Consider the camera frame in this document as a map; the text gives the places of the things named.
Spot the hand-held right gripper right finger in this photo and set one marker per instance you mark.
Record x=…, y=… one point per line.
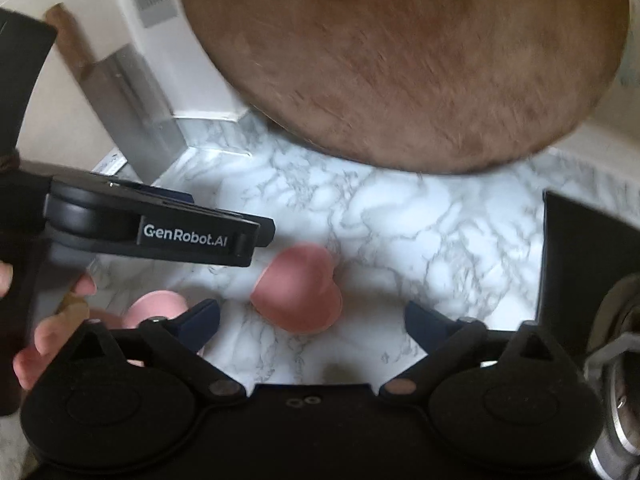
x=422, y=317

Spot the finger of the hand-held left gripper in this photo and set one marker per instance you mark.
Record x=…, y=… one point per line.
x=265, y=232
x=160, y=192

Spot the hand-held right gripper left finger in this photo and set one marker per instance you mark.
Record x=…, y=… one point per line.
x=201, y=317

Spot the small pink dish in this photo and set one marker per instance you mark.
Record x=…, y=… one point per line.
x=155, y=307

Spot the pink heart dish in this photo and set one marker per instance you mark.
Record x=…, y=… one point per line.
x=297, y=290

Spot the person's left hand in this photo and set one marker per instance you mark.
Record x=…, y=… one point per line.
x=55, y=330

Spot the steel cleaver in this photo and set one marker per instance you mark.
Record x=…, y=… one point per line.
x=125, y=95

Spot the dark flat object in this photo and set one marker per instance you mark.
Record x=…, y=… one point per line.
x=22, y=80

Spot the black stove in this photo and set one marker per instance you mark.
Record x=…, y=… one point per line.
x=585, y=260

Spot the metal stove burner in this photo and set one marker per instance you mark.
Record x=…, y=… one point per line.
x=620, y=370

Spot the round wooden cutting board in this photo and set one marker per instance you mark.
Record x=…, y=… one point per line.
x=410, y=60

